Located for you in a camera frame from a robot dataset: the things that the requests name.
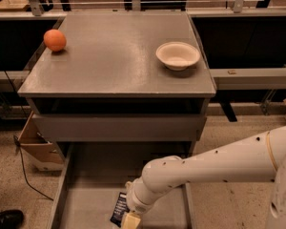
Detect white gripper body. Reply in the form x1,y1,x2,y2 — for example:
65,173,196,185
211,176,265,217
125,178,159,215

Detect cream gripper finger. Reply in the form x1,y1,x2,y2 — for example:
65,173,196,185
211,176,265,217
121,212,141,229

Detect dark blueberry rxbar wrapper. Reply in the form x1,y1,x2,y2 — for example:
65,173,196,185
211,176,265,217
110,193,130,227

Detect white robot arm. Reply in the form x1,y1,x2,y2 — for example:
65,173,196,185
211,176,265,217
121,126,286,229

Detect open grey middle drawer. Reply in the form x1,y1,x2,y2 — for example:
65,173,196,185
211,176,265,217
47,142,196,229

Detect grey drawer cabinet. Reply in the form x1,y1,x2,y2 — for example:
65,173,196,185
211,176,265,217
19,11,215,157

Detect cardboard box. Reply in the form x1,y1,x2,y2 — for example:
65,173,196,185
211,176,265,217
18,113,64,171

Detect black shoe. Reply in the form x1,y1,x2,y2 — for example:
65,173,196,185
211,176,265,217
0,210,24,229

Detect white paper bowl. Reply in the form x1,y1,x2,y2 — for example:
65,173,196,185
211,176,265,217
155,42,200,71

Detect orange ball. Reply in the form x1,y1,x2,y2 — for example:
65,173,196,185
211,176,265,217
44,30,67,52

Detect black cable on floor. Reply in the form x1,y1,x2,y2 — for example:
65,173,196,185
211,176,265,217
12,135,54,202

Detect grey metal rail frame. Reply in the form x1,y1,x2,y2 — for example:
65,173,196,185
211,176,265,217
0,0,286,122

